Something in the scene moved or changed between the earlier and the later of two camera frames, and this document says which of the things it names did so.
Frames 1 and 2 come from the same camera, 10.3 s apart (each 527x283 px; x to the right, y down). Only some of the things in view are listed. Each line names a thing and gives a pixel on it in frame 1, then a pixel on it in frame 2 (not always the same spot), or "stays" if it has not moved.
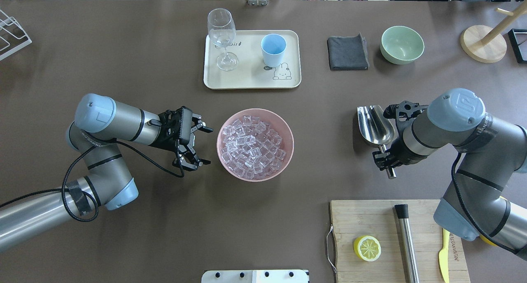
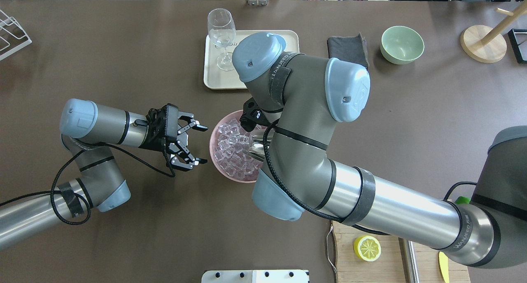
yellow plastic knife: x=443 y=256 stays
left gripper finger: x=188 y=161 stays
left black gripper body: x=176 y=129 stays
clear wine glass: x=222 y=31 stays
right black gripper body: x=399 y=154 -> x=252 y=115
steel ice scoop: x=376 y=128 -> x=256 y=147
